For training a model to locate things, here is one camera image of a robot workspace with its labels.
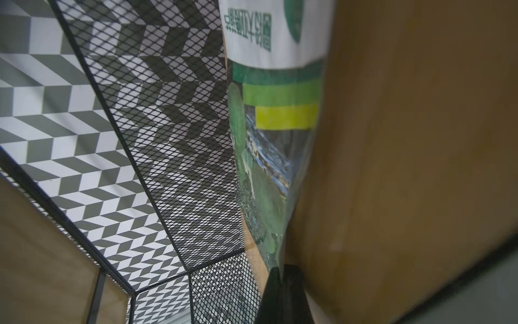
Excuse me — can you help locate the green leaf seed bag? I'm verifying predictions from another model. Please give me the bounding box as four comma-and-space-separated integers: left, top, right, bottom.
219, 1, 335, 269

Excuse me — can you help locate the black wire two-tier shelf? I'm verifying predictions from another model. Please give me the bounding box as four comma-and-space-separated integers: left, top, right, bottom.
0, 0, 518, 324

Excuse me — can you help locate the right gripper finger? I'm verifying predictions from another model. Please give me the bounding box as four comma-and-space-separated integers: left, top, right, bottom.
255, 265, 314, 324

